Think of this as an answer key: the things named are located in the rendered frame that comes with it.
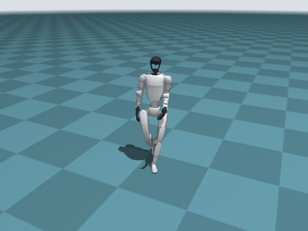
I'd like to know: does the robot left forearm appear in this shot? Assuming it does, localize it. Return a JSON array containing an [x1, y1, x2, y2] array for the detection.
[[162, 95, 169, 109]]

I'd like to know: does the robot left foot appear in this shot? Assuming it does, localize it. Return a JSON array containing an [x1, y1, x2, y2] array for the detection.
[[151, 163, 158, 173]]

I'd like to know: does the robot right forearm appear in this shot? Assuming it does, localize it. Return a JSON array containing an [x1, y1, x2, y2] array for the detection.
[[136, 95, 142, 108]]

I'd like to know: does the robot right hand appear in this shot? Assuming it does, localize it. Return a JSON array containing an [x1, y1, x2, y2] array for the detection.
[[135, 106, 140, 122]]

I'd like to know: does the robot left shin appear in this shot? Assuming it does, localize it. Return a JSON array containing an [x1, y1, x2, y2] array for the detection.
[[152, 142, 162, 165]]

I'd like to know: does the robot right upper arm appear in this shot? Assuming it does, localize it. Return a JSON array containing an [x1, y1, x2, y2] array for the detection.
[[136, 74, 146, 97]]

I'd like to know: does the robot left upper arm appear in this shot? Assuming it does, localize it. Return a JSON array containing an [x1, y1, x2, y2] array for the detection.
[[163, 75, 172, 98]]

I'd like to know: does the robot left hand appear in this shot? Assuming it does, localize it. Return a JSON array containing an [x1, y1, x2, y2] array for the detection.
[[157, 107, 167, 120]]

